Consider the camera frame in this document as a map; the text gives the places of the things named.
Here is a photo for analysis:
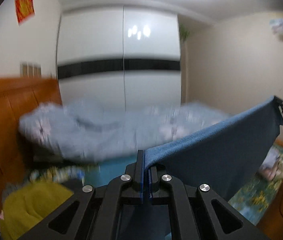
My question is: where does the blue fleece garment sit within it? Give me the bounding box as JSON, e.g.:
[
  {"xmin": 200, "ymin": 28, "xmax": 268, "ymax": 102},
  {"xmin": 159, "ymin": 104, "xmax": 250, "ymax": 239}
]
[{"xmin": 120, "ymin": 97, "xmax": 283, "ymax": 239}]

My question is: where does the teal floral bed sheet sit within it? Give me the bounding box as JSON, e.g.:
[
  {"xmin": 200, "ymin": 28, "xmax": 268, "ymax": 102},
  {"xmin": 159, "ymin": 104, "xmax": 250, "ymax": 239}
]
[{"xmin": 27, "ymin": 139, "xmax": 283, "ymax": 225}]

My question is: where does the yellow-green garment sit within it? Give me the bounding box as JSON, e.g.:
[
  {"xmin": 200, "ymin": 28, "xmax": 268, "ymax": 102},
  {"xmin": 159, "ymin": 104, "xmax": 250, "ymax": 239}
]
[{"xmin": 0, "ymin": 181, "xmax": 74, "ymax": 239}]

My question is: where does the grey-blue floral quilt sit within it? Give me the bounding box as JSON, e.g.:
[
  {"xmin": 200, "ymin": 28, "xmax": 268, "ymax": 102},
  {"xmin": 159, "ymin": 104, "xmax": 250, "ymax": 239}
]
[{"xmin": 18, "ymin": 99, "xmax": 230, "ymax": 163}]

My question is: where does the orange wooden headboard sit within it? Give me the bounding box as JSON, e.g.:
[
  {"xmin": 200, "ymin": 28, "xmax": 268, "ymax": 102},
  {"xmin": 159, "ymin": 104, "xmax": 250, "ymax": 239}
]
[{"xmin": 0, "ymin": 77, "xmax": 62, "ymax": 212}]

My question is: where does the green plant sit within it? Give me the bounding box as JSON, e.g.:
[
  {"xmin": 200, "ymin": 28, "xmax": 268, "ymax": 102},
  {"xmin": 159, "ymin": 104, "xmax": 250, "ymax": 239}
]
[{"xmin": 179, "ymin": 24, "xmax": 190, "ymax": 42}]

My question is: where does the white wardrobe with black stripe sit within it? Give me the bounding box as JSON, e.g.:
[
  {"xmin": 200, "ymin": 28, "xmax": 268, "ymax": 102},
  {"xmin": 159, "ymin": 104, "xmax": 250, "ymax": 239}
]
[{"xmin": 56, "ymin": 7, "xmax": 182, "ymax": 110}]

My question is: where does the wall switch panel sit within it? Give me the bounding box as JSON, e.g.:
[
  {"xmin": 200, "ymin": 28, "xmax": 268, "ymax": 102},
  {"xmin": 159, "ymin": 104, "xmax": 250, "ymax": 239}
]
[{"xmin": 20, "ymin": 62, "xmax": 42, "ymax": 77}]

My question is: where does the red paper wall decoration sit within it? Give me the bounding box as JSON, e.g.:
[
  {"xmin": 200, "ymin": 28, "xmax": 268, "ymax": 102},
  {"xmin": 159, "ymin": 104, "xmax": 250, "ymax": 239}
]
[{"xmin": 14, "ymin": 0, "xmax": 35, "ymax": 25}]

